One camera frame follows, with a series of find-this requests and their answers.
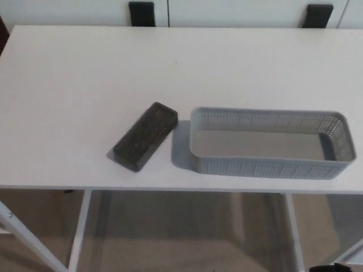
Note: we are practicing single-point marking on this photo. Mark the white cabinet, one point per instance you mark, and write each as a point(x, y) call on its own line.
point(227, 14)

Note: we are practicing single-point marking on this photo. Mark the white desk with metal legs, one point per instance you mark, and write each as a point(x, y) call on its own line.
point(85, 85)

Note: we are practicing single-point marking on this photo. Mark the dark grey board eraser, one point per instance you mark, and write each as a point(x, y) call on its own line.
point(144, 137)

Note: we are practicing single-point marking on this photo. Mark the grey perforated plastic basket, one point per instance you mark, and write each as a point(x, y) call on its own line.
point(269, 169)

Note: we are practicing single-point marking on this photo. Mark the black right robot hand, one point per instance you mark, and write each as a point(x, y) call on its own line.
point(326, 268)

